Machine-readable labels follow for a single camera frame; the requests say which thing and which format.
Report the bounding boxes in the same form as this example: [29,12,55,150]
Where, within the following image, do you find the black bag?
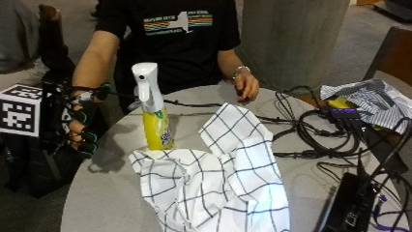
[0,129,101,199]

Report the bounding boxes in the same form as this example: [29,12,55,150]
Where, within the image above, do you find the yellow spray bottle white trigger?
[129,62,175,152]

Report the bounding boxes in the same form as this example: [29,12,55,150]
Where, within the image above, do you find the white cube with black markers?
[0,83,45,138]

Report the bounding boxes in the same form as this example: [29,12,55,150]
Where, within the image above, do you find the grey concrete column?
[237,0,351,92]

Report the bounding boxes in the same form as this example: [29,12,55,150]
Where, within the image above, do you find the yellow item under striped cloth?
[326,96,354,110]

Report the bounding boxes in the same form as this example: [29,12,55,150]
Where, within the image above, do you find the the person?
[69,0,261,114]

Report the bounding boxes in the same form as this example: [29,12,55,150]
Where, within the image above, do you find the black hub with blue lights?
[325,106,366,131]

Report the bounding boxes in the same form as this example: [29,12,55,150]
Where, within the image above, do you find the white black checked cloth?
[127,101,291,232]

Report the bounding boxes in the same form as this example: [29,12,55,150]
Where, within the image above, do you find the grey striped cloth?
[318,77,412,135]

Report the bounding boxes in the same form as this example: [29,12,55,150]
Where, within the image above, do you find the brown chair back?
[37,4,77,76]

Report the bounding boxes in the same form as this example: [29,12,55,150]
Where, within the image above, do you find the dark wooden chair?
[361,25,412,90]

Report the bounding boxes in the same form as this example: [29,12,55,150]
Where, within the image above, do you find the black electronics box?
[315,171,389,232]

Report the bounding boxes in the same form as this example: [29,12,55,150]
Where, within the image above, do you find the silver bracelet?
[231,65,251,79]

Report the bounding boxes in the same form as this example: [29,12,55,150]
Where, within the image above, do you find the black glove cable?
[107,91,301,125]

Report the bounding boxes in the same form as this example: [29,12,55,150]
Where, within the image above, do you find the coiled black cables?
[270,84,412,182]

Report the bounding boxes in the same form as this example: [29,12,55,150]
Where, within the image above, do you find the purple cable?
[369,192,412,232]

